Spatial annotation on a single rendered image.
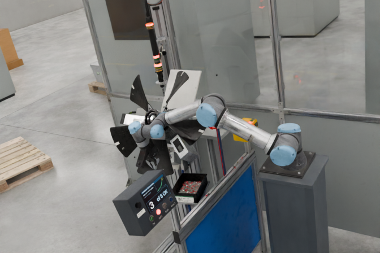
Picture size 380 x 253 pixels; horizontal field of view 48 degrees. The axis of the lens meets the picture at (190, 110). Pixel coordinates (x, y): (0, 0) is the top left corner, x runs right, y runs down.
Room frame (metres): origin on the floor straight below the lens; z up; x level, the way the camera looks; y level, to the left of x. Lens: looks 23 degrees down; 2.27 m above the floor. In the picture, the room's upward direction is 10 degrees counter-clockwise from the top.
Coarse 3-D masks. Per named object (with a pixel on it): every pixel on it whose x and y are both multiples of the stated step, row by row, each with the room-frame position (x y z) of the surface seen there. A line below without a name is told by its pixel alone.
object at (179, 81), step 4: (180, 72) 2.65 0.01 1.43; (184, 72) 2.59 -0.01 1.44; (176, 76) 2.69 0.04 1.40; (180, 76) 2.60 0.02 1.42; (184, 76) 2.55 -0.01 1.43; (188, 76) 2.51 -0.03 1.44; (176, 80) 2.64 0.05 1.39; (180, 80) 2.56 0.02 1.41; (184, 80) 2.51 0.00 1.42; (176, 84) 2.57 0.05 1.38; (180, 84) 2.52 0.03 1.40; (172, 88) 2.63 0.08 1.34; (176, 88) 2.53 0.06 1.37; (172, 92) 2.54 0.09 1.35; (168, 100) 2.53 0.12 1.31
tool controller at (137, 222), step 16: (144, 176) 1.77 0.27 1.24; (160, 176) 1.74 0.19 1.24; (128, 192) 1.65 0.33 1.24; (144, 192) 1.64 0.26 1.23; (160, 192) 1.70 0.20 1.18; (128, 208) 1.57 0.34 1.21; (144, 208) 1.60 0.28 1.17; (160, 208) 1.66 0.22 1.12; (128, 224) 1.59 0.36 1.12; (144, 224) 1.57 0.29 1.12
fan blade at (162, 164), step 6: (156, 144) 2.41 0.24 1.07; (162, 144) 2.42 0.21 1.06; (162, 150) 2.40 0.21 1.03; (168, 150) 2.41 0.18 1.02; (156, 156) 2.37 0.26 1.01; (162, 156) 2.37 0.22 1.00; (168, 156) 2.38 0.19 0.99; (162, 162) 2.35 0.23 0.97; (168, 162) 2.35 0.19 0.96; (138, 168) 2.34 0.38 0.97; (144, 168) 2.33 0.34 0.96; (150, 168) 2.33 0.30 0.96; (168, 168) 2.33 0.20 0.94; (168, 174) 2.31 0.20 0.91
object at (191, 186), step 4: (184, 184) 2.28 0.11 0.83; (188, 184) 2.27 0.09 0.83; (192, 184) 2.26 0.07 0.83; (196, 184) 2.26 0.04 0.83; (200, 184) 2.24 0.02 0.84; (180, 188) 2.25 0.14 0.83; (188, 188) 2.23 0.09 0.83; (192, 188) 2.22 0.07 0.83; (196, 188) 2.21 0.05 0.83; (180, 192) 2.20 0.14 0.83; (184, 192) 2.20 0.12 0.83; (188, 192) 2.19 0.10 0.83; (192, 192) 2.18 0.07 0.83; (196, 192) 2.17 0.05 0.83
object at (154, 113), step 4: (148, 112) 2.52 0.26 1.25; (152, 112) 2.51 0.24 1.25; (156, 112) 2.49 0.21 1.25; (160, 112) 2.50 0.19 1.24; (148, 116) 2.51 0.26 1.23; (152, 116) 2.49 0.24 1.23; (156, 116) 2.47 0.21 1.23; (144, 120) 2.50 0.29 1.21; (148, 120) 2.49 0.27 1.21; (152, 120) 2.48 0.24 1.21; (148, 124) 2.47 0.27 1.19; (164, 128) 2.51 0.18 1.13; (168, 128) 2.50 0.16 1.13
